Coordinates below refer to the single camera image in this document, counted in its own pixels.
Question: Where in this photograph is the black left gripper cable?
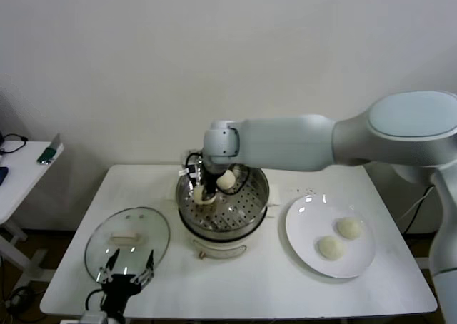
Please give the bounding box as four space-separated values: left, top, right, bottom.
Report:
86 290 108 313

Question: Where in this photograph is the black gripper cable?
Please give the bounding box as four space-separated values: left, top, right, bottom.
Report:
224 165 253 196
86 290 108 313

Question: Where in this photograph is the black floor cable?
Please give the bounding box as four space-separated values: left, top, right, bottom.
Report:
0 286 40 309

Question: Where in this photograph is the glass pot lid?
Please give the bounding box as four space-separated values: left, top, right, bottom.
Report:
84 206 171 284

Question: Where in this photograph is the white side cabinet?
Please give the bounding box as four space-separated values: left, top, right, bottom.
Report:
392 165 443 268

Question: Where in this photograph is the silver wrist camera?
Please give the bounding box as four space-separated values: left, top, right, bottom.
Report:
80 311 108 324
178 151 204 188

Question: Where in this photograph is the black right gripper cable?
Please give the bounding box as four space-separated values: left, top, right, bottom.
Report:
224 165 253 196

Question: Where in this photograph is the green white flat packet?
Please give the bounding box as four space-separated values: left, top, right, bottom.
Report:
38 133 65 166

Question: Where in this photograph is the thin white cable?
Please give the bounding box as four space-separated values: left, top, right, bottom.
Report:
399 186 435 222

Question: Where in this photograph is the white round plate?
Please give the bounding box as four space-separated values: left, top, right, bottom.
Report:
285 194 378 278

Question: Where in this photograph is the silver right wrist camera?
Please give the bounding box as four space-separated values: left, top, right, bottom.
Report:
178 151 204 188

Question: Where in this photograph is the white side table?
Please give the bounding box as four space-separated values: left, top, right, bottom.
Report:
0 141 65 285

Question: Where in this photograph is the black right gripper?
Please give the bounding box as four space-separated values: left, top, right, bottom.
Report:
204 163 219 196

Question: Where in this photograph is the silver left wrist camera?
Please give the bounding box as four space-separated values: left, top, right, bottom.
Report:
80 311 108 324

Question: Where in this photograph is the white steamed baozi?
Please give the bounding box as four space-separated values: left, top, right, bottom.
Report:
216 170 237 191
194 185 218 206
317 236 346 260
336 216 363 240

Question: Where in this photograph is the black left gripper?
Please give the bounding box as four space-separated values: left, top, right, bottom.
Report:
96 248 155 314

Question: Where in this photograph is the perforated steel steamer basket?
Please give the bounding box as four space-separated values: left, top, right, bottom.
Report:
166 158 281 234

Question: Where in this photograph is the black looped cable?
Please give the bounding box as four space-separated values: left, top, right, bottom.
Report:
0 133 29 157

